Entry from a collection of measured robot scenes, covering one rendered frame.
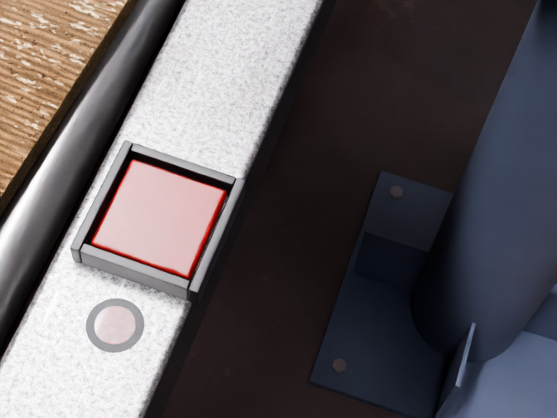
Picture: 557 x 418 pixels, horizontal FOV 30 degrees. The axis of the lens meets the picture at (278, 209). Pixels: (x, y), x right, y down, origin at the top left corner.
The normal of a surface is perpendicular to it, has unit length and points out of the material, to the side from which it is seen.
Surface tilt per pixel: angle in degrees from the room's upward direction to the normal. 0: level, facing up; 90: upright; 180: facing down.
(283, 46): 0
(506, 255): 90
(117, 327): 0
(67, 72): 0
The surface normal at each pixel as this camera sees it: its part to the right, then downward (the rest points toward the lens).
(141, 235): 0.07, -0.48
